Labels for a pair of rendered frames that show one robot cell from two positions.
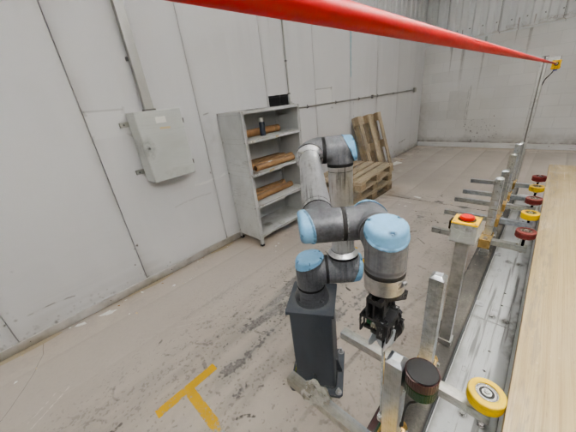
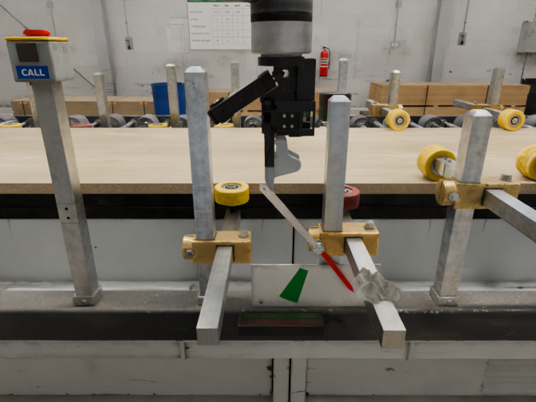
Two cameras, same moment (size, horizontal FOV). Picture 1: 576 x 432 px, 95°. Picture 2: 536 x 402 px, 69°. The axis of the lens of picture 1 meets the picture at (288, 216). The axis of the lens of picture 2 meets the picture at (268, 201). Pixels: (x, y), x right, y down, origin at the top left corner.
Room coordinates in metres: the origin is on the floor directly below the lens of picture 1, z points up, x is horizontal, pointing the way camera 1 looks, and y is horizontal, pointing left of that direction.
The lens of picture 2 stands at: (0.95, 0.22, 1.20)
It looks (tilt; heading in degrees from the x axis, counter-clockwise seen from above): 21 degrees down; 225
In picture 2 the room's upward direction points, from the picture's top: straight up
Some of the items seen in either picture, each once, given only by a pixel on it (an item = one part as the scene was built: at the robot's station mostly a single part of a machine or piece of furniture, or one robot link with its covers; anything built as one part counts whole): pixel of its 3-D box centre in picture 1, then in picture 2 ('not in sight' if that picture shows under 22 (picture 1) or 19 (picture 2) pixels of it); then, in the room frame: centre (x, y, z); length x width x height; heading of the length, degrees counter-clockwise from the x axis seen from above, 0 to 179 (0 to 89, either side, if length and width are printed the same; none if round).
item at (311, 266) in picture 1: (311, 268); not in sight; (1.16, -0.09, 0.79); 0.17 x 0.15 x 0.18; 85
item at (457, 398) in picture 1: (403, 368); (223, 259); (0.54, -0.30, 0.83); 0.43 x 0.03 x 0.04; 44
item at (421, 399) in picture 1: (420, 384); (334, 112); (0.32, -0.22, 1.09); 0.06 x 0.06 x 0.02
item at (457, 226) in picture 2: not in sight; (455, 231); (0.18, -0.01, 0.86); 0.03 x 0.03 x 0.48; 44
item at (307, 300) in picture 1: (311, 290); not in sight; (1.16, -0.08, 0.65); 0.19 x 0.19 x 0.10
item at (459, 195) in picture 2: not in sight; (475, 192); (0.17, 0.01, 0.95); 0.13 x 0.06 x 0.05; 134
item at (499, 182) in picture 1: (490, 220); not in sight; (1.23, -1.08, 0.91); 0.03 x 0.03 x 0.48; 44
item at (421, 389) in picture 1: (422, 375); (335, 99); (0.32, -0.22, 1.11); 0.06 x 0.06 x 0.02
